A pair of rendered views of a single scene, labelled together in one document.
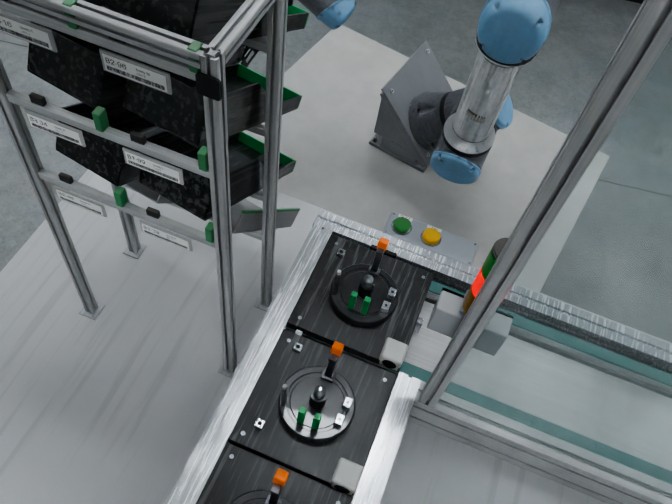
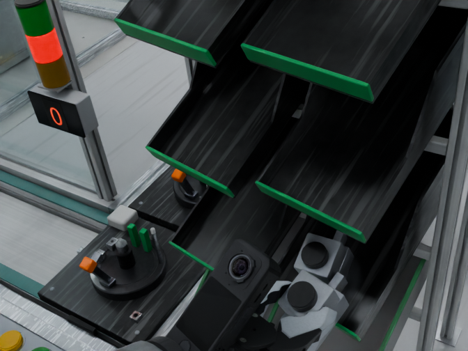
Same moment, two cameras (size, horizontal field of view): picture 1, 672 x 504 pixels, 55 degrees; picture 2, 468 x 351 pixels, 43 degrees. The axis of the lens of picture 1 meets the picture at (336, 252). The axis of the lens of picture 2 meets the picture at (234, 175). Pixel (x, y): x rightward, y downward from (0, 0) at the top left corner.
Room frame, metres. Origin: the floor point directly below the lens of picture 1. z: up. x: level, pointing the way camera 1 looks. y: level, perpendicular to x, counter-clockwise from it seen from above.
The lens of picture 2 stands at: (1.29, 0.43, 1.77)
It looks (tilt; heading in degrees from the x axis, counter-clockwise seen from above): 39 degrees down; 205
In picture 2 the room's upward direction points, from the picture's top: 8 degrees counter-clockwise
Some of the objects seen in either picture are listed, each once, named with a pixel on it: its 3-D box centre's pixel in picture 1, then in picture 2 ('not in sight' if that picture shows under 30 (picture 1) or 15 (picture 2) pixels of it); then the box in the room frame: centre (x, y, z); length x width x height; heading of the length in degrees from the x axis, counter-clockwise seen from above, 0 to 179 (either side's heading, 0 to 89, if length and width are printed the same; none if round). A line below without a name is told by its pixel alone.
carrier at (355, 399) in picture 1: (318, 397); (205, 172); (0.45, -0.02, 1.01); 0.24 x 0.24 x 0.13; 78
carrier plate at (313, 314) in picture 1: (362, 299); (130, 274); (0.70, -0.07, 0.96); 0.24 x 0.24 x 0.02; 78
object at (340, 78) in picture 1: (410, 159); not in sight; (1.22, -0.15, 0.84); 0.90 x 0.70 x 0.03; 67
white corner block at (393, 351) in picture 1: (392, 354); (124, 221); (0.58, -0.15, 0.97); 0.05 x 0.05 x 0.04; 78
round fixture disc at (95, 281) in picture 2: (364, 294); (128, 267); (0.70, -0.07, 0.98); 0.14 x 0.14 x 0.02
